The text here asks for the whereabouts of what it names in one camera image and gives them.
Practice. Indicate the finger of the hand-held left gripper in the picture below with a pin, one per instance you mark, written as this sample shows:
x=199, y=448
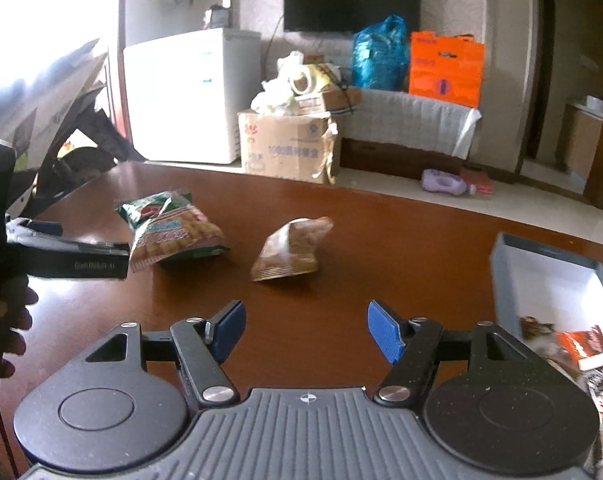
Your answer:
x=46, y=228
x=81, y=250

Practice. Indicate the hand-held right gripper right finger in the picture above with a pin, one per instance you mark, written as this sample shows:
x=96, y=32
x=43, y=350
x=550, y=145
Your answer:
x=387, y=332

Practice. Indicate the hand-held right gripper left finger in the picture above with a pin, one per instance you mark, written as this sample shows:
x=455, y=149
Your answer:
x=229, y=332

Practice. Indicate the green cracker bag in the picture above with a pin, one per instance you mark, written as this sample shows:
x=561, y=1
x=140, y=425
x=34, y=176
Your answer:
x=176, y=232

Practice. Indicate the grey cardboard box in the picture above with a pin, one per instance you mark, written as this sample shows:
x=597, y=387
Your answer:
x=556, y=285

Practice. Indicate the person's left hand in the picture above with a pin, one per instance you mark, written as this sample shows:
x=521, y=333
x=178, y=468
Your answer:
x=16, y=310

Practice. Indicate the white black scooter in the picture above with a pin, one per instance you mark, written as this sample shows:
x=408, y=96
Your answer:
x=56, y=125

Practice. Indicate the clear brown snack bag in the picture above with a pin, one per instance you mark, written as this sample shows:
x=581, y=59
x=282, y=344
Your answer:
x=291, y=250

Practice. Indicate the purple plastic bottle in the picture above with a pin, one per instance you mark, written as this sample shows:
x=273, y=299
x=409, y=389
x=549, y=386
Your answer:
x=444, y=182

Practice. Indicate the red item on floor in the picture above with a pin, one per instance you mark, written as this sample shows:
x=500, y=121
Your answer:
x=481, y=182

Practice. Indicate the white small fridge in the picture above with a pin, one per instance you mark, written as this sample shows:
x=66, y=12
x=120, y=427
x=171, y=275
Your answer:
x=181, y=100

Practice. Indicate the large printed cardboard carton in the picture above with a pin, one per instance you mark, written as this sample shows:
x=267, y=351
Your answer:
x=281, y=147

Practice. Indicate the cabinet with white quilted cover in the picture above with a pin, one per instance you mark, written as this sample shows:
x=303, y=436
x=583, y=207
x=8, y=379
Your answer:
x=406, y=120

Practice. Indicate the flat brown cardboard box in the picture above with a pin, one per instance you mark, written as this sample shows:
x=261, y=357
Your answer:
x=331, y=100

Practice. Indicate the white plastic bag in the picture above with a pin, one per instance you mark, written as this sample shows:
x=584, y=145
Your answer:
x=276, y=92

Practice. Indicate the yellow white tape roll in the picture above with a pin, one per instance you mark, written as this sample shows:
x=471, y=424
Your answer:
x=306, y=79

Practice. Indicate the small item on fridge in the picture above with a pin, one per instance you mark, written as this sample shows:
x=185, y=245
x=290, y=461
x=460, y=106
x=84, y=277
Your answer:
x=216, y=17

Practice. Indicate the orange paper bag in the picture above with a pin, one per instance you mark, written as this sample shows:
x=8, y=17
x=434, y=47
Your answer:
x=446, y=70

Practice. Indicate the wooden cabinet beyond doorway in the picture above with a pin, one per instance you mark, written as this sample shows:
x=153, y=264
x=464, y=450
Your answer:
x=584, y=140

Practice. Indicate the blue plastic bag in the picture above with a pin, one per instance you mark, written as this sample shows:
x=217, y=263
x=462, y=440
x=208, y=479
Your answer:
x=379, y=55

